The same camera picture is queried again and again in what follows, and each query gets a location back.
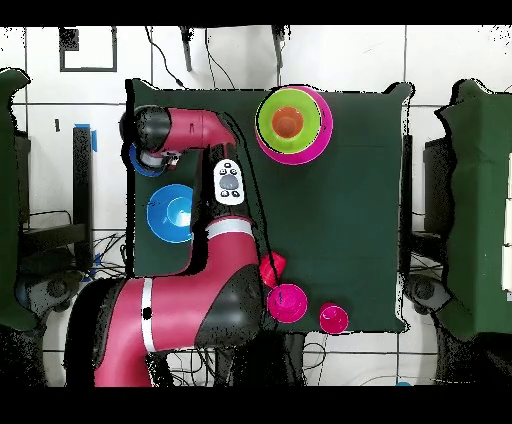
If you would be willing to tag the small dark blue bowl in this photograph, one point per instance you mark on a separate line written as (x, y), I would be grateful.
(138, 166)

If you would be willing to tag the light blue bowl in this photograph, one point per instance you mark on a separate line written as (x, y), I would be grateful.
(168, 216)

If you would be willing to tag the green bowl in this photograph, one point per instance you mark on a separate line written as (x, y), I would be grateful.
(266, 112)

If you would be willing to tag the orange cup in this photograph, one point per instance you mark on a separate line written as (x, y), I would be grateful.
(287, 122)

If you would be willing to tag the large pink bowl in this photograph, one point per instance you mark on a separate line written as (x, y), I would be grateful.
(316, 154)

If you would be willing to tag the red cup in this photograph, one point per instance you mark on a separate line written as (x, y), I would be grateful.
(267, 268)
(334, 318)

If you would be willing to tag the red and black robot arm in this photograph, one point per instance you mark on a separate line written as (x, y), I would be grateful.
(180, 300)

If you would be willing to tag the black metal stand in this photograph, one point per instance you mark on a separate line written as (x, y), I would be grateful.
(82, 192)

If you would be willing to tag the black stand leg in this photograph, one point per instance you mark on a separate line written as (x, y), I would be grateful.
(186, 48)
(278, 44)

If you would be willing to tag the dark green table cloth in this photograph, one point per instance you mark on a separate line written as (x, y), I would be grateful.
(476, 200)
(340, 220)
(8, 200)

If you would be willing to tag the small pink bowl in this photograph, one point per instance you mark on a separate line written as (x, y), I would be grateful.
(290, 306)

